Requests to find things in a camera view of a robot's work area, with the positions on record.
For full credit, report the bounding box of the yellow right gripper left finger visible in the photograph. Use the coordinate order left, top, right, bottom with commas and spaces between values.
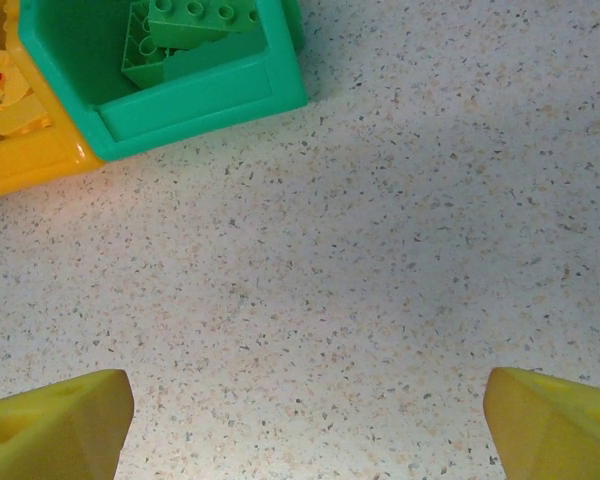
0, 368, 135, 480

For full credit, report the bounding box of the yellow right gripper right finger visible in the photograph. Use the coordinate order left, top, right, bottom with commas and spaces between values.
482, 366, 600, 480

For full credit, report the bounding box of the yellow half-round lego brick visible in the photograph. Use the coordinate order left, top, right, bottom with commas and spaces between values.
0, 92, 51, 139

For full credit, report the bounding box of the yellow round printed lego piece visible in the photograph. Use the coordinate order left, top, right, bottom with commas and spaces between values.
0, 48, 31, 119

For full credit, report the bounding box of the yellow plastic bin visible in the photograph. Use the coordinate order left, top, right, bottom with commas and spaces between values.
0, 0, 106, 204

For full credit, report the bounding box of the green plastic bin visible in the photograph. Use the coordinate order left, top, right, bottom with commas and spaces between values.
18, 0, 310, 162

